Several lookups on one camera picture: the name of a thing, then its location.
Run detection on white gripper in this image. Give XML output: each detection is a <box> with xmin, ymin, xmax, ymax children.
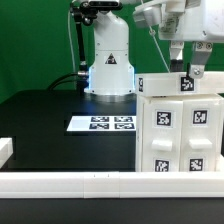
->
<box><xmin>159</xmin><ymin>0</ymin><xmax>224</xmax><ymax>79</ymax></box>

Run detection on white cabinet top block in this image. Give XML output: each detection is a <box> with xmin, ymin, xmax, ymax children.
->
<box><xmin>135</xmin><ymin>71</ymin><xmax>224</xmax><ymax>97</ymax></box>

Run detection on white cabinet door panel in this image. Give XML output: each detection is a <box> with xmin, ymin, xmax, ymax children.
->
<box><xmin>180</xmin><ymin>95</ymin><xmax>223</xmax><ymax>172</ymax></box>

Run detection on white cabinet body box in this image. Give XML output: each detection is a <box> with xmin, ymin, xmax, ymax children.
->
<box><xmin>135</xmin><ymin>94</ymin><xmax>224</xmax><ymax>172</ymax></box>

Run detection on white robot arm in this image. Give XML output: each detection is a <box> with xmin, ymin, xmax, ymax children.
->
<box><xmin>81</xmin><ymin>0</ymin><xmax>224</xmax><ymax>100</ymax></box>

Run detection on white thin cable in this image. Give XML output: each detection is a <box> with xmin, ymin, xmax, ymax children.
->
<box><xmin>139</xmin><ymin>0</ymin><xmax>171</xmax><ymax>74</ymax></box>

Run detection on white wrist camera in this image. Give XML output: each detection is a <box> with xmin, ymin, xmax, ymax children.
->
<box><xmin>133</xmin><ymin>4</ymin><xmax>162</xmax><ymax>28</ymax></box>

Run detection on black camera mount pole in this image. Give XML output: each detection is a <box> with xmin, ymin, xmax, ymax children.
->
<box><xmin>69</xmin><ymin>0</ymin><xmax>122</xmax><ymax>77</ymax></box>

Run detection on black base cables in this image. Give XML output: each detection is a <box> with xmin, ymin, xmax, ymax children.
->
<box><xmin>46</xmin><ymin>73</ymin><xmax>88</xmax><ymax>92</ymax></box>

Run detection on white marker base plate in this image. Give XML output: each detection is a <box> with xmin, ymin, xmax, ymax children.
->
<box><xmin>67</xmin><ymin>116</ymin><xmax>136</xmax><ymax>132</ymax></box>

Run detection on white L-shaped obstacle wall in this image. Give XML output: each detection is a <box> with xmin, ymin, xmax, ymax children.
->
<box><xmin>0</xmin><ymin>138</ymin><xmax>224</xmax><ymax>198</ymax></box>

